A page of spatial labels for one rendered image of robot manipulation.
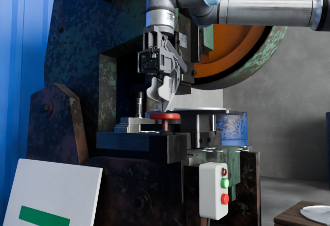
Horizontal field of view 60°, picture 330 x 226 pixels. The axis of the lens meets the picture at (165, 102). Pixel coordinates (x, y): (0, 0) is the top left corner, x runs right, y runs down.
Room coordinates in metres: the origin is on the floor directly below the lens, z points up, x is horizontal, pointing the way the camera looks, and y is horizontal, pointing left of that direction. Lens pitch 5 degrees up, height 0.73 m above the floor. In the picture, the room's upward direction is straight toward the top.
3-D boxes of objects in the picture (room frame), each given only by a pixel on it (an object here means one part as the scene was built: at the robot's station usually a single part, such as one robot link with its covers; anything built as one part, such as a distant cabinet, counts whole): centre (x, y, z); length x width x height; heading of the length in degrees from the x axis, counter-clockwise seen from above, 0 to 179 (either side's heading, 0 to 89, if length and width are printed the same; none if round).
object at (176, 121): (1.15, 0.00, 0.76); 0.15 x 0.09 x 0.05; 145
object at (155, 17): (0.73, 0.01, 1.00); 0.08 x 0.08 x 0.05
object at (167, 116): (0.75, 0.00, 0.72); 0.07 x 0.06 x 0.08; 55
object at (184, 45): (1.13, -0.03, 1.04); 0.17 x 0.15 x 0.30; 55
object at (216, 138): (1.15, 0.00, 0.68); 0.45 x 0.30 x 0.06; 145
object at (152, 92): (0.74, 0.03, 0.81); 0.06 x 0.03 x 0.09; 145
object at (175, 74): (0.74, -0.02, 0.86); 0.05 x 0.02 x 0.09; 55
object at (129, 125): (1.02, 0.10, 0.76); 0.17 x 0.06 x 0.10; 145
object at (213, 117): (1.23, -0.20, 0.75); 0.03 x 0.03 x 0.10; 55
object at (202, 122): (1.06, -0.14, 0.72); 0.25 x 0.14 x 0.14; 55
